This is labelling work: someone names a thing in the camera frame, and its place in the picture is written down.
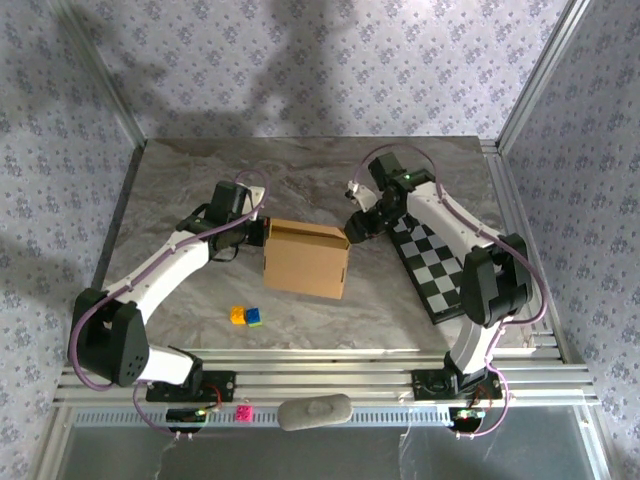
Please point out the black grey checkerboard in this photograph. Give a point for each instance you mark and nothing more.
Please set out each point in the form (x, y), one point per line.
(430, 265)

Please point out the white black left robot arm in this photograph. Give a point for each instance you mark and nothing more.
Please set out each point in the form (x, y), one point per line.
(165, 272)

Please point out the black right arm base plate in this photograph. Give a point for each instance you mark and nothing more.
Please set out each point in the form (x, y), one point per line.
(425, 385)

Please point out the brown cardboard paper box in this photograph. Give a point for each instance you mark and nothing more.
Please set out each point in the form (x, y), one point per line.
(305, 265)

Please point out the grey oval stone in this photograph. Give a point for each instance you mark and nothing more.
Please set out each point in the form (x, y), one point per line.
(315, 411)

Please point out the pink toy brick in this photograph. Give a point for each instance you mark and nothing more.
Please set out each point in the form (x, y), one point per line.
(245, 414)

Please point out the aluminium corner post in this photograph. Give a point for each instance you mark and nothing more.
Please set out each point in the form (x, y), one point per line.
(103, 70)
(542, 70)

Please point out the blue green toy brick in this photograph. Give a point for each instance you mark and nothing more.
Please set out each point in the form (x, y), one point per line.
(254, 317)

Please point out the aluminium side rail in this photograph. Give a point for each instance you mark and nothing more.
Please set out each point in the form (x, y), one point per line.
(131, 170)
(510, 200)

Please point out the orange toy brick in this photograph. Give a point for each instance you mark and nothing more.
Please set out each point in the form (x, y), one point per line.
(237, 316)

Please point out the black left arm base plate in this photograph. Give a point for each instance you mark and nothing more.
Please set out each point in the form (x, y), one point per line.
(220, 385)

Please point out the aluminium frame rails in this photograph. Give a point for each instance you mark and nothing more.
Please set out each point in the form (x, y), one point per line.
(320, 372)

